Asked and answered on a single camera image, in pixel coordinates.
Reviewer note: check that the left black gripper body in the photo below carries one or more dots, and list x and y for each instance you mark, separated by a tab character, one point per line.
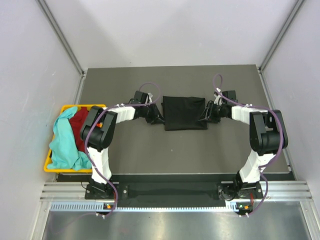
149	112

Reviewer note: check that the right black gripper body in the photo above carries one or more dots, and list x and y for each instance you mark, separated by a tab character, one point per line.
215	112

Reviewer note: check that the black t-shirt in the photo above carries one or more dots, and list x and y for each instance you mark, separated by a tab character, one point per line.
183	113

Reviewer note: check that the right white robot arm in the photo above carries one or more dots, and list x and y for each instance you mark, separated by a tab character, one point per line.
267	133

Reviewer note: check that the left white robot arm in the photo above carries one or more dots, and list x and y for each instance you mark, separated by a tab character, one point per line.
98	129

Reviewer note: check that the dark red t-shirt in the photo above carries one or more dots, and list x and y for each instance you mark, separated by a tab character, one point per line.
76	123

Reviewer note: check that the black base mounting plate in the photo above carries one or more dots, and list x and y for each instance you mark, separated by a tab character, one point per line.
171	190

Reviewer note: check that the yellow plastic bin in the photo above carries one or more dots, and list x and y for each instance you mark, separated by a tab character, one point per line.
62	170

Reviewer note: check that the teal t-shirt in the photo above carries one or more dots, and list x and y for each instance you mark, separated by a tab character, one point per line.
67	148

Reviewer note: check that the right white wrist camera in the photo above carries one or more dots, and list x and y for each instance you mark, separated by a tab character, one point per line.
218	99

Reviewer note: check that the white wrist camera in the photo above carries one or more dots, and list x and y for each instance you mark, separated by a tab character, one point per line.
150	95
218	99

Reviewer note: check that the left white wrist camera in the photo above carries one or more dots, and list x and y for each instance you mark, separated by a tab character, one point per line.
150	95

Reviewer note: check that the slotted grey cable duct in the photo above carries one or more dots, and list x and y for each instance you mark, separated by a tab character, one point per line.
105	207

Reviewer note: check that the right aluminium frame post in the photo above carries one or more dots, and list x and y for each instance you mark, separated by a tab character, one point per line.
298	4

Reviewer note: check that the aluminium frame post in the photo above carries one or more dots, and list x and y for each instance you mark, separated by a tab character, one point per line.
298	4
60	35

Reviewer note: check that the left aluminium frame post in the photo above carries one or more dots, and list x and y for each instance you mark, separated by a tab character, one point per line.
60	35

